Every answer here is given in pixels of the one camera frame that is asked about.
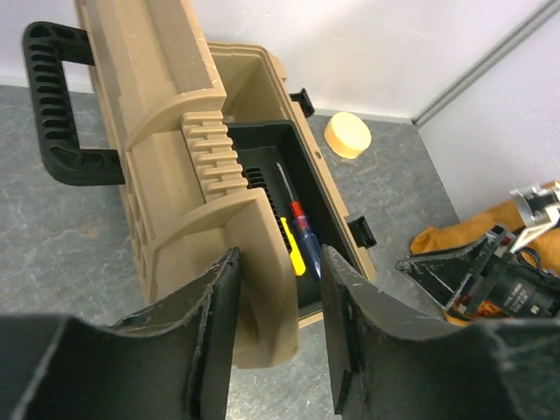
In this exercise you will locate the blue red handle screwdriver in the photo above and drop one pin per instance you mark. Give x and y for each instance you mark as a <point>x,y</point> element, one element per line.
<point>307,239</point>

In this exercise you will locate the black tool tray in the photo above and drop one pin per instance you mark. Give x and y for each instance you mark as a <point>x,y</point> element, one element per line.
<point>260,147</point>

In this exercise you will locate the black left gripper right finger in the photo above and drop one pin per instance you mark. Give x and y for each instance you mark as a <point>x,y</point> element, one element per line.
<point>390,361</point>

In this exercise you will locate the yellow handle screwdriver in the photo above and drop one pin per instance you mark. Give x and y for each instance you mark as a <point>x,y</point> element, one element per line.
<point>296,258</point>

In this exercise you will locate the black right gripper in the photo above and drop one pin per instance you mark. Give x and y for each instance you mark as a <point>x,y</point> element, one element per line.
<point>483,279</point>

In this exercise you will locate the right aluminium corner profile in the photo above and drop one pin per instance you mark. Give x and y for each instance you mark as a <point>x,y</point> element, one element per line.
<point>530,24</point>

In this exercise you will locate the orange cloth bag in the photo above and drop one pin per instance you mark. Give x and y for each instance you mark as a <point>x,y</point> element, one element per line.
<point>506,214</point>

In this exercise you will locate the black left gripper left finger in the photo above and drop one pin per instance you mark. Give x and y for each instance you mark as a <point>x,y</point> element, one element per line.
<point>170,360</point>

